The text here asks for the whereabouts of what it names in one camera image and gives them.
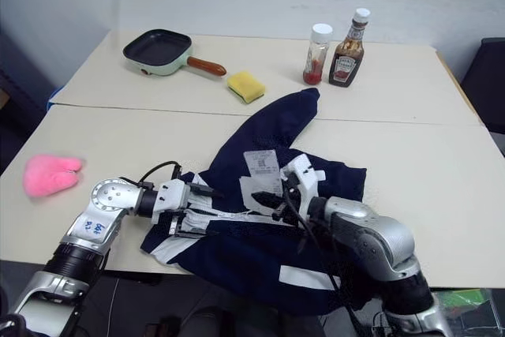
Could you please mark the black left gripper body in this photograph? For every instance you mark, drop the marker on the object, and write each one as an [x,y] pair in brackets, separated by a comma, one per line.
[178,224]

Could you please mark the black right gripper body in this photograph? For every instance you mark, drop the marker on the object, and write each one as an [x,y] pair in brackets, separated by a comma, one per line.
[292,203]

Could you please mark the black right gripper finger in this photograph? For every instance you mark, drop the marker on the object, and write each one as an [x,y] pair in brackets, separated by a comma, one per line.
[266,198]
[281,214]

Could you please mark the navy jacket with white stripes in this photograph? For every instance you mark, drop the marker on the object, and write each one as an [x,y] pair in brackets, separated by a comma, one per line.
[260,132]

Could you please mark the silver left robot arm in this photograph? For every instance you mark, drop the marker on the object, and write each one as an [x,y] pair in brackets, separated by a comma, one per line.
[98,203]

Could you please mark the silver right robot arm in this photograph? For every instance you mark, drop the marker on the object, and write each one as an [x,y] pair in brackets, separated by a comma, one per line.
[375,230]

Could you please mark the white paper jacket tag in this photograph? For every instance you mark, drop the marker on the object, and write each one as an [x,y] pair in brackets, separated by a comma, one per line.
[261,162]

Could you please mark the yellow sponge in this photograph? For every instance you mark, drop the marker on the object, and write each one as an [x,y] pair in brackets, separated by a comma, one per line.
[245,86]

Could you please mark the pink plush toy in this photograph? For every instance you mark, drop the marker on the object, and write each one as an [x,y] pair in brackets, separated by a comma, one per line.
[49,175]

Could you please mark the clear bottle with white cap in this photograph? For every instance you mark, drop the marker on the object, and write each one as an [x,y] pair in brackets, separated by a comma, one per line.
[315,57]

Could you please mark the green square frying pan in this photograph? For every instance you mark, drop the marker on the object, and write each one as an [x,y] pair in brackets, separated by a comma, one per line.
[158,51]

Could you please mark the brown Heinz sauce bottle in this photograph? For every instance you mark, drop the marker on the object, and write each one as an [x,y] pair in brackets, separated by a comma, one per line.
[347,57]

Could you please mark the green printed package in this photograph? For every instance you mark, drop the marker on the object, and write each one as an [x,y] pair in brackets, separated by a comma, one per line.
[469,305]

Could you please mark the black chair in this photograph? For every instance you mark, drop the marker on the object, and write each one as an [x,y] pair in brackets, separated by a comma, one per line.
[487,84]

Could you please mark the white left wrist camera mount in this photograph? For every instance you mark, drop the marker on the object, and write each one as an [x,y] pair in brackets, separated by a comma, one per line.
[170,195]

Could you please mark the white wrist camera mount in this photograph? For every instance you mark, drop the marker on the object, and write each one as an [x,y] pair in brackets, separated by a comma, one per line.
[305,173]
[170,195]

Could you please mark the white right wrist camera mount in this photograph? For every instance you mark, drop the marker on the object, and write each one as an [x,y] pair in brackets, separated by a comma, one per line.
[305,173]

